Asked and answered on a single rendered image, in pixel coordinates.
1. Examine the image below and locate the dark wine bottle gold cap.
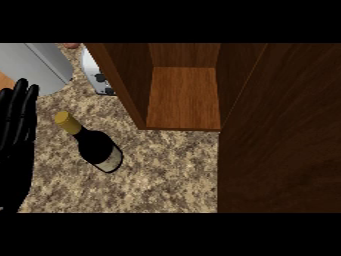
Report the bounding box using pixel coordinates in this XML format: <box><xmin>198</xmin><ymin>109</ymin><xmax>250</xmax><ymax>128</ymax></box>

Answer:
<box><xmin>53</xmin><ymin>110</ymin><xmax>124</xmax><ymax>174</ymax></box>

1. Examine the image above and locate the dark brown cabinet door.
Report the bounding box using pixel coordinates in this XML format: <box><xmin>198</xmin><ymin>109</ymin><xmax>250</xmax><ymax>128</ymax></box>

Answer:
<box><xmin>217</xmin><ymin>43</ymin><xmax>341</xmax><ymax>214</ymax></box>

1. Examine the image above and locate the brown wooden cabinet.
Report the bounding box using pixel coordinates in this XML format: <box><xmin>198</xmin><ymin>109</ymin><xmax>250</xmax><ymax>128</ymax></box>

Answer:
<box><xmin>83</xmin><ymin>43</ymin><xmax>269</xmax><ymax>132</ymax></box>

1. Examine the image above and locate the grey metal appliance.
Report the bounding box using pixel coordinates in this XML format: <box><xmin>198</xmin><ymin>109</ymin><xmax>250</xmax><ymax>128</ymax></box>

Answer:
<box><xmin>0</xmin><ymin>43</ymin><xmax>75</xmax><ymax>97</ymax></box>

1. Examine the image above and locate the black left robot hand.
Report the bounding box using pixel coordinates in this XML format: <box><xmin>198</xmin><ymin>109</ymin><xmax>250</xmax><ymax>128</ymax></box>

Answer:
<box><xmin>0</xmin><ymin>78</ymin><xmax>41</xmax><ymax>214</ymax></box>

